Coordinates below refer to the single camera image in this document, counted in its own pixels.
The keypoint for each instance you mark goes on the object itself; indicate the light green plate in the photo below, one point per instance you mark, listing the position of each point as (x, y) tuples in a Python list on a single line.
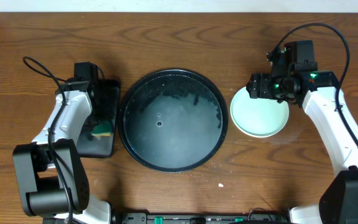
[(259, 118)]

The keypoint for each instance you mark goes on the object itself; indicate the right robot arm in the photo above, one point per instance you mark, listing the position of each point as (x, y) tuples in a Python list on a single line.
[(318, 94)]

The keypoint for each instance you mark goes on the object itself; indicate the round black tray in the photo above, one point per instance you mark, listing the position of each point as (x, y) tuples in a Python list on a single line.
[(173, 120)]

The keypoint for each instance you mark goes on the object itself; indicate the green yellow sponge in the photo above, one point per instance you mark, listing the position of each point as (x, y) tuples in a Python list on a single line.
[(103, 129)]

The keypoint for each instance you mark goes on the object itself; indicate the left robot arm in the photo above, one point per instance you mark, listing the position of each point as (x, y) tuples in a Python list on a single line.
[(50, 175)]

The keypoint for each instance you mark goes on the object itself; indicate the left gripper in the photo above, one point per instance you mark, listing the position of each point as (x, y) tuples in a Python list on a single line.
[(95, 125)]

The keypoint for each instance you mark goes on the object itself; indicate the rectangular black tray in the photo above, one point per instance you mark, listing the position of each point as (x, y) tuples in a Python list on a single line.
[(89, 146)]

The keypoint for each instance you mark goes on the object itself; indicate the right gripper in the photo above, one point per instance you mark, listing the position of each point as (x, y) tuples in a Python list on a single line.
[(258, 87)]

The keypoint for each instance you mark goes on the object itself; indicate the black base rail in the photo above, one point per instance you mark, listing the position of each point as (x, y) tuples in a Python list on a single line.
[(160, 218)]

